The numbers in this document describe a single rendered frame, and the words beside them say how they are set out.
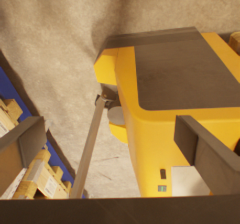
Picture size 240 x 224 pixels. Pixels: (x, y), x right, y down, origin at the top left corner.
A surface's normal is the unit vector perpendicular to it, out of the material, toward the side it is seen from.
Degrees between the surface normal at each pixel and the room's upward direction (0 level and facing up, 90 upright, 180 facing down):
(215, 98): 90
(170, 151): 0
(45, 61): 0
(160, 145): 0
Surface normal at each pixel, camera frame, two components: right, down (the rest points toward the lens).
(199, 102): -0.14, -0.76
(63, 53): -0.09, 0.65
